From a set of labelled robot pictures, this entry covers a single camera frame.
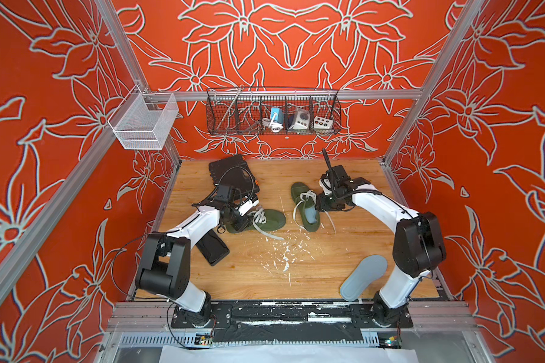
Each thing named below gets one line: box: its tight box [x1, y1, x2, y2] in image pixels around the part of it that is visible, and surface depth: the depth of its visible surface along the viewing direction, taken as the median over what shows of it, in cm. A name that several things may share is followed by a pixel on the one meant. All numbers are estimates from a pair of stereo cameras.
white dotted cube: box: [313, 115, 334, 130], surface depth 96 cm
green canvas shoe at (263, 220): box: [225, 207, 287, 241], surface depth 93 cm
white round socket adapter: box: [292, 108, 311, 130], surface depth 93 cm
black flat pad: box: [195, 228, 231, 267], surface depth 89 cm
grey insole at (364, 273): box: [339, 254, 388, 302], surface depth 81 cm
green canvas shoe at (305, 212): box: [290, 181, 321, 233], surface depth 97 cm
